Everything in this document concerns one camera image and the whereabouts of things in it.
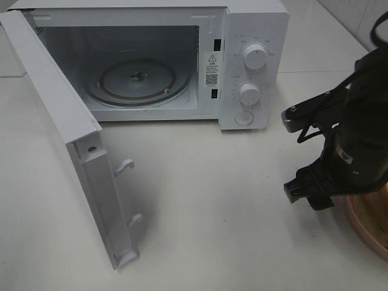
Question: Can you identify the white microwave door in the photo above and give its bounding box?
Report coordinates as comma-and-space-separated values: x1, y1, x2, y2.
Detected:
1, 10, 142, 270

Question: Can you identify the round white door button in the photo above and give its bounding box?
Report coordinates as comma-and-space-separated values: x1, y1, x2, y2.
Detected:
235, 111, 254, 126

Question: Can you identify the white microwave oven body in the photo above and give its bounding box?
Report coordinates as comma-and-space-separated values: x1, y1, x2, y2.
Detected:
6, 1, 289, 130

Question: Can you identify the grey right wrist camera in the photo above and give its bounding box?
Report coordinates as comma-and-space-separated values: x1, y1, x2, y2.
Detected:
281, 89, 349, 133

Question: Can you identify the toast sandwich with ham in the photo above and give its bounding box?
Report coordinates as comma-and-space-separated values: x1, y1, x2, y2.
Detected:
353, 186, 387, 248

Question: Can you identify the white warning label sticker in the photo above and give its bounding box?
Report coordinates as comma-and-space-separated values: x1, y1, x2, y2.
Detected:
203, 51, 222, 89

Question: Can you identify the pink plate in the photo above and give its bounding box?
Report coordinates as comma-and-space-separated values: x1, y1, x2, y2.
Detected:
345, 196, 387, 261

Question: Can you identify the upper white power knob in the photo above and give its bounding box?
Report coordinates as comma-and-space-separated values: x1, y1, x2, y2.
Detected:
243, 43, 268, 70

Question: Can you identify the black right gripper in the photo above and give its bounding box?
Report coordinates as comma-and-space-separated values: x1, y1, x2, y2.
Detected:
284, 124, 358, 210

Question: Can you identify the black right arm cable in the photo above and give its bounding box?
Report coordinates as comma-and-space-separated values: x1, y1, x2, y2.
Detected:
295, 13, 388, 145

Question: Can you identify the white timer knob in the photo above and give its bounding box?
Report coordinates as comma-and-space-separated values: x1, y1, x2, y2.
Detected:
238, 83, 261, 106

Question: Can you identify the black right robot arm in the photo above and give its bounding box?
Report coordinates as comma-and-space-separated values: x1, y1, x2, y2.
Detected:
281, 47, 387, 210

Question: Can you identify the glass microwave turntable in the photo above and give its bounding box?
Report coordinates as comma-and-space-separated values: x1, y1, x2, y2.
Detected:
82, 50, 195, 107

